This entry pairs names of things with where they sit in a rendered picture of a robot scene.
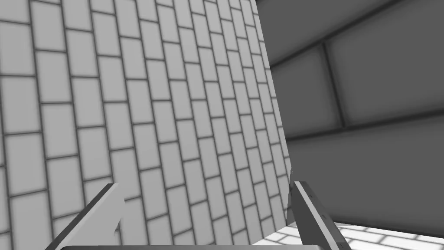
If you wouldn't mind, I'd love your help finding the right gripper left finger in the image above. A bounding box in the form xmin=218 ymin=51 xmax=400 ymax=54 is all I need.
xmin=44 ymin=183 xmax=126 ymax=250

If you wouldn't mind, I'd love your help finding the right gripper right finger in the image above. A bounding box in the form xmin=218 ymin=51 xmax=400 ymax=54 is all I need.
xmin=286 ymin=181 xmax=352 ymax=250

